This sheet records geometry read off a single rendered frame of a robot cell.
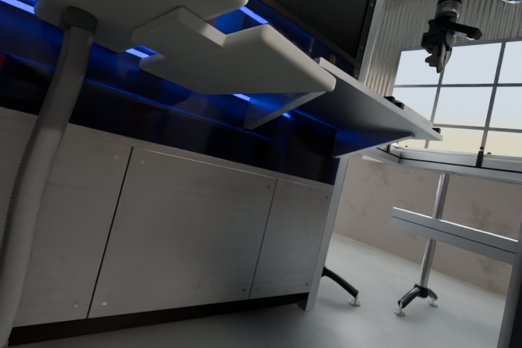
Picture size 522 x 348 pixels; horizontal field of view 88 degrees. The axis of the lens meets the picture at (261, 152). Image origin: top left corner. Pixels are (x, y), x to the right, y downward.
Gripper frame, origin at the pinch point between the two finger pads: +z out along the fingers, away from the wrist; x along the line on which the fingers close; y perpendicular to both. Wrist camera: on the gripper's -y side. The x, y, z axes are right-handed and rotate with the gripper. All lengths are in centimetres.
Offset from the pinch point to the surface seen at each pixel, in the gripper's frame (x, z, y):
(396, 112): 24.0, 23.4, -1.0
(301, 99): 50, 28, 13
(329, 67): 56, 23, -1
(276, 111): 50, 31, 22
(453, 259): -230, 94, 54
